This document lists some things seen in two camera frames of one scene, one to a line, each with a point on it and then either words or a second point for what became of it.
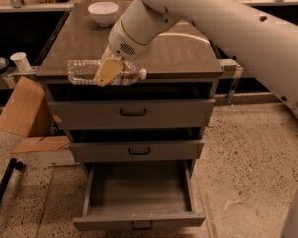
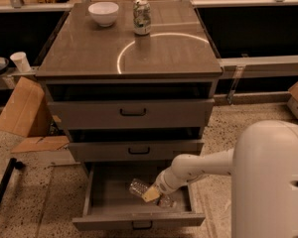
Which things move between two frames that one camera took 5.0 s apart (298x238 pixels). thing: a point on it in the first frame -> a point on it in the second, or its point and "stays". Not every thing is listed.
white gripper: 123,44 -> 163,184
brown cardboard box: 27,112 stays
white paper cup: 21,60 stays
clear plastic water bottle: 83,72 -> 139,187
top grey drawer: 135,114 stays
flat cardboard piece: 41,144 stays
